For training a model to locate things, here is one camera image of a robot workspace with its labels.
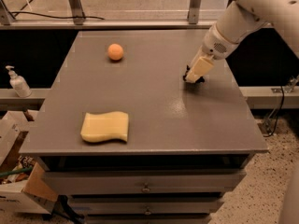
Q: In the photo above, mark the metal window frame rail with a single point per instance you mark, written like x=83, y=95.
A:
x=109, y=14

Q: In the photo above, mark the white pump bottle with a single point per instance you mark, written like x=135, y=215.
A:
x=18, y=83

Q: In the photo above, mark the white cardboard box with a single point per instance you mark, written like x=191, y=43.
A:
x=21, y=187

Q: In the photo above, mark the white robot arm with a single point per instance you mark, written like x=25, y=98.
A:
x=240, y=19

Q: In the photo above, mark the orange ball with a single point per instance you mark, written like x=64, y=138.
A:
x=115, y=52

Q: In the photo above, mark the grey drawer cabinet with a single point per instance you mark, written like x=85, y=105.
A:
x=189, y=142

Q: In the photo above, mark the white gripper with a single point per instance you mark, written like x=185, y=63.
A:
x=215, y=48

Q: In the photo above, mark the top drawer knob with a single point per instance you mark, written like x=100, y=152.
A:
x=145, y=189

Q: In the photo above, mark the yellow wavy sponge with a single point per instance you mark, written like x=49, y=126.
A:
x=103, y=127

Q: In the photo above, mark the drawer knob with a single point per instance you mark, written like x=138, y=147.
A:
x=147, y=212
x=145, y=189

